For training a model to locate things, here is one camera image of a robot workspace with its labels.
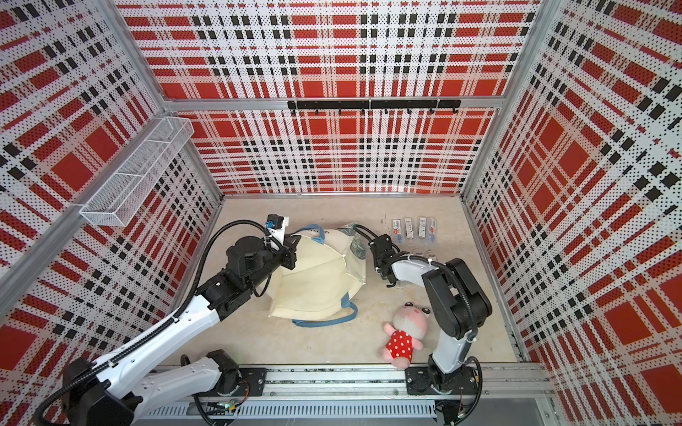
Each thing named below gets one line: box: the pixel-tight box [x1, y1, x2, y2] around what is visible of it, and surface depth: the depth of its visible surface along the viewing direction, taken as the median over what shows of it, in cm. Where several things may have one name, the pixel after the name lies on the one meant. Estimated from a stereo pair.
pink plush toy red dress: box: [379, 301, 431, 370], surface depth 78 cm
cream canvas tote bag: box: [261, 223, 367, 328], surface depth 82 cm
